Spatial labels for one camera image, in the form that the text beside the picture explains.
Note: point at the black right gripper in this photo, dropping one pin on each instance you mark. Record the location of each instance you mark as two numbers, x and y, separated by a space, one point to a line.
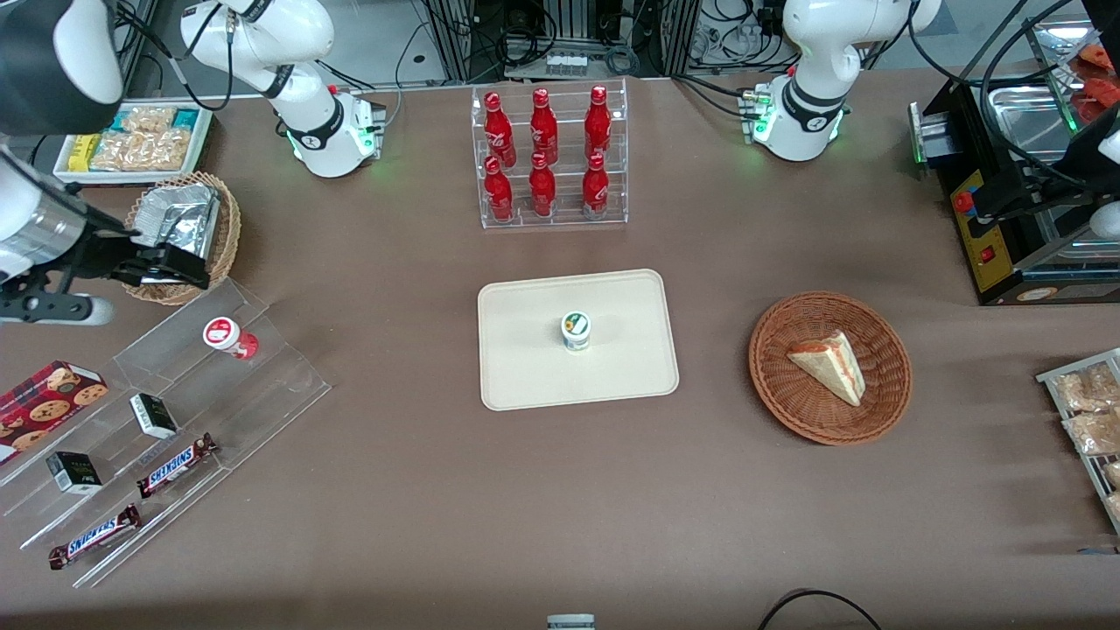
96 253

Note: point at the green gum tub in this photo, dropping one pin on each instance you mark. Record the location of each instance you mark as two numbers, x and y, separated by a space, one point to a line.
576 332

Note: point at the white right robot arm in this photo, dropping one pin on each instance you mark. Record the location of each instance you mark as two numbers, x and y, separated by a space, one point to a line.
302 96

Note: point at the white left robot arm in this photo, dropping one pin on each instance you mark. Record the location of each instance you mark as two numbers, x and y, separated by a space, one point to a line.
809 105

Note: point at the red gum tub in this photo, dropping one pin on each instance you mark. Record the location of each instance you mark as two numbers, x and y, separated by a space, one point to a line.
229 337

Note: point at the cream plastic tray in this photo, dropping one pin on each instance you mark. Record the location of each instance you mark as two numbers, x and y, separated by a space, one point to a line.
525 367

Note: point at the silver foil container stack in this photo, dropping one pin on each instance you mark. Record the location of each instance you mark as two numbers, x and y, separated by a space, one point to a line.
184 219

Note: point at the tan oval wicker basket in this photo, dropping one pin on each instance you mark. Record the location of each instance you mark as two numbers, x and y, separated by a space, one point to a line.
229 227

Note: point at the large clear cracker bag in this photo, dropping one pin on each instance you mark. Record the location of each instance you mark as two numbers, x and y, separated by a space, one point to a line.
140 150

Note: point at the white rectangular snack bin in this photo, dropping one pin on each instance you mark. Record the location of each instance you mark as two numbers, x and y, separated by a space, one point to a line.
66 175

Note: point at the yellow snack pack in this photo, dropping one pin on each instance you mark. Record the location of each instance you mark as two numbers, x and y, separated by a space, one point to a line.
84 151

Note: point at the teal snack pack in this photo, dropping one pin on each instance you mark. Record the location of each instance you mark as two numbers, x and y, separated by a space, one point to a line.
105 120
186 119

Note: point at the clear acrylic stepped display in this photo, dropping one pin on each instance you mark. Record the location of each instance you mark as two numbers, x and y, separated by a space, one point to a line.
262 385

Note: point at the small clear cracker bag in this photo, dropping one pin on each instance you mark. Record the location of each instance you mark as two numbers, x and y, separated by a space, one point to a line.
149 118

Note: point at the small black box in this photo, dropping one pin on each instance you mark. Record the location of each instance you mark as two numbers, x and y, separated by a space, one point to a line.
73 472
154 416

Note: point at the red cookie box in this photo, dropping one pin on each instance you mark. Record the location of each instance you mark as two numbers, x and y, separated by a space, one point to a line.
48 398

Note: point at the Snickers chocolate bar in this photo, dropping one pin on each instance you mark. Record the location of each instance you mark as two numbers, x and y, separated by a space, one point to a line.
175 465
94 536

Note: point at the red cola bottle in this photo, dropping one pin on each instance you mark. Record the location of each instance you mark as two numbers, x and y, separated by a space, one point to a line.
498 189
498 127
598 121
595 185
543 124
542 185

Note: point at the clear acrylic bottle rack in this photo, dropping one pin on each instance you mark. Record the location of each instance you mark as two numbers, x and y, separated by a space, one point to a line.
560 219

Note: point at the white power strip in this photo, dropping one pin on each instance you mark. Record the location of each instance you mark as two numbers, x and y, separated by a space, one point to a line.
566 64

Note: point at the gray box at table edge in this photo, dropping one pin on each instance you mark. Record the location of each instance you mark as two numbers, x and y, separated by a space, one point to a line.
570 622

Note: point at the brown round wicker basket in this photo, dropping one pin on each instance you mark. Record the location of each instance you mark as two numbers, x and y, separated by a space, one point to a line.
779 385

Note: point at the wrapped triangle sandwich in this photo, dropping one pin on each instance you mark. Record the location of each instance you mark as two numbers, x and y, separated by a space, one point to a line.
831 363

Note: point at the black food warmer yellow panel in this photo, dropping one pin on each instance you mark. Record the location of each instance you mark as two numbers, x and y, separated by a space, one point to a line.
984 227

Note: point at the clear bag of puffed snacks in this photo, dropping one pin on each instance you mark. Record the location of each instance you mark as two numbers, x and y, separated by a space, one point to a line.
1113 474
1085 389
1115 507
1094 433

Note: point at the blue tape strip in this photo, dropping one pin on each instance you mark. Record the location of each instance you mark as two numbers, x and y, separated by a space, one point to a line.
1098 550

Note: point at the aluminium frame rail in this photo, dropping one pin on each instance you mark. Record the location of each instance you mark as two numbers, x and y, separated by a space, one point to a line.
131 35

